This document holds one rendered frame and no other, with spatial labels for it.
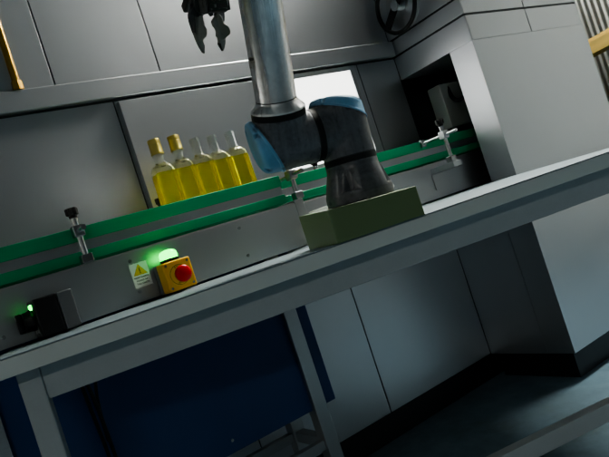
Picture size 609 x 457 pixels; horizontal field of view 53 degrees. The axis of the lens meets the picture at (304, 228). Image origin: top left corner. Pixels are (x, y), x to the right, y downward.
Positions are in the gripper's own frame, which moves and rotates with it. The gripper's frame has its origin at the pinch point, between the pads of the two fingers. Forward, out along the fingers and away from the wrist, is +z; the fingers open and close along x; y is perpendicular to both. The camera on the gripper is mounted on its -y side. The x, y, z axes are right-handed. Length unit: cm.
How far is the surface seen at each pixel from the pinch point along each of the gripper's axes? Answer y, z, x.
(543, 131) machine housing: 22, 42, 118
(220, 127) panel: -20.8, 24.0, 10.2
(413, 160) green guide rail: 3, 45, 70
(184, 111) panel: -23.2, 17.3, 0.0
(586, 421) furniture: 88, 91, 33
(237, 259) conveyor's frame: 19, 53, -12
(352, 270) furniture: 60, 48, -7
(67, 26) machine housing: -36.3, -10.7, -25.6
